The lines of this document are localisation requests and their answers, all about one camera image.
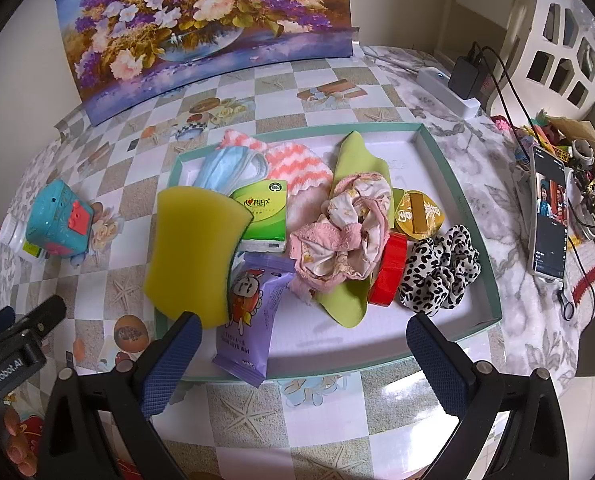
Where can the leopard print scrunchie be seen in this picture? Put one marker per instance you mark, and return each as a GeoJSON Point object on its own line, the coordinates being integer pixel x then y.
{"type": "Point", "coordinates": [437, 270]}

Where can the white plastic chair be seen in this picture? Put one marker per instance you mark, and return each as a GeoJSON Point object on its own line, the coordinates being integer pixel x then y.
{"type": "Point", "coordinates": [532, 35]}

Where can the white cup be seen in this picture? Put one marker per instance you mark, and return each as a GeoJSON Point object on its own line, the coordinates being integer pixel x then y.
{"type": "Point", "coordinates": [584, 152]}

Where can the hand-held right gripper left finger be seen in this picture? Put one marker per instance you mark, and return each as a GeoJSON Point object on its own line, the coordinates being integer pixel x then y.
{"type": "Point", "coordinates": [172, 360]}

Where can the teal plastic box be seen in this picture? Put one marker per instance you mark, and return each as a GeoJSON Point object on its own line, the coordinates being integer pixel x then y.
{"type": "Point", "coordinates": [52, 220]}

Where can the white plastic bottle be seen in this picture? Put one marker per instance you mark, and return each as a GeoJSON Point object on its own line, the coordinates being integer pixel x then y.
{"type": "Point", "coordinates": [15, 237]}

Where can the purple cartoon wipes packet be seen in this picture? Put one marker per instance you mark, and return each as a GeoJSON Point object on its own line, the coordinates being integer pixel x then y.
{"type": "Point", "coordinates": [247, 330]}

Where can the white butterfly lace tablecloth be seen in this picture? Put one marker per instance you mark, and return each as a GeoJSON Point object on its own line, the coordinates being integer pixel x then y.
{"type": "Point", "coordinates": [502, 200]}

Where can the red tape roll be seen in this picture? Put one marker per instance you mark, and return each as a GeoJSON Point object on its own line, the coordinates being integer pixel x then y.
{"type": "Point", "coordinates": [387, 275]}

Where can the person's left hand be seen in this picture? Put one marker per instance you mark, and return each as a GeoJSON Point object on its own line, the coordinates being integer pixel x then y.
{"type": "Point", "coordinates": [20, 447]}

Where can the lime green cloth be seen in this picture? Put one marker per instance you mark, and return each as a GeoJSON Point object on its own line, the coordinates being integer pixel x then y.
{"type": "Point", "coordinates": [357, 160]}

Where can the smartphone in clear case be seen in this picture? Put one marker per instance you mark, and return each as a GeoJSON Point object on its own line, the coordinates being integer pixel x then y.
{"type": "Point", "coordinates": [547, 240]}

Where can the pink floral underwear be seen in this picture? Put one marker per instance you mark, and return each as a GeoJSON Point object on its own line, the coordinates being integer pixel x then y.
{"type": "Point", "coordinates": [342, 230]}

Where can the flower painting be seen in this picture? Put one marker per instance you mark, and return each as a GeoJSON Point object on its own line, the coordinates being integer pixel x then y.
{"type": "Point", "coordinates": [202, 20]}

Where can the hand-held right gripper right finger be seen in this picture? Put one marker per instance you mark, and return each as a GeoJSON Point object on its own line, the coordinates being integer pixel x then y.
{"type": "Point", "coordinates": [437, 360]}

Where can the cardboard box of clutter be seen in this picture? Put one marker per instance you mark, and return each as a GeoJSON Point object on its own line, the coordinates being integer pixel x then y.
{"type": "Point", "coordinates": [552, 135]}

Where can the green tissue packet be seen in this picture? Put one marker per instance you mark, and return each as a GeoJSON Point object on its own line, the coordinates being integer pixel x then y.
{"type": "Point", "coordinates": [262, 210]}

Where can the yellow sponge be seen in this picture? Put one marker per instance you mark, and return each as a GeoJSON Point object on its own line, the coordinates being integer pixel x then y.
{"type": "Point", "coordinates": [192, 250]}

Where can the white power strip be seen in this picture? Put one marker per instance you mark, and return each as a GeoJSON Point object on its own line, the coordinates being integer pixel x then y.
{"type": "Point", "coordinates": [442, 85]}

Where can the pink striped fuzzy sock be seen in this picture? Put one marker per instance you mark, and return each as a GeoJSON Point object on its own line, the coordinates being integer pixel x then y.
{"type": "Point", "coordinates": [297, 175]}

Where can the blue face mask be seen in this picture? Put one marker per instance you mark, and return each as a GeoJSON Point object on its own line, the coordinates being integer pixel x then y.
{"type": "Point", "coordinates": [222, 170]}

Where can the white tray with teal rim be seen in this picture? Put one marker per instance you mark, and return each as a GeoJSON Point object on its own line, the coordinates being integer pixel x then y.
{"type": "Point", "coordinates": [377, 340]}

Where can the black charger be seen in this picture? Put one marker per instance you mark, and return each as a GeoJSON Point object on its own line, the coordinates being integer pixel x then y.
{"type": "Point", "coordinates": [465, 77]}

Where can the gold foil lidded cup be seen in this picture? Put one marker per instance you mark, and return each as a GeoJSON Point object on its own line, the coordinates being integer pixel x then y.
{"type": "Point", "coordinates": [420, 215]}

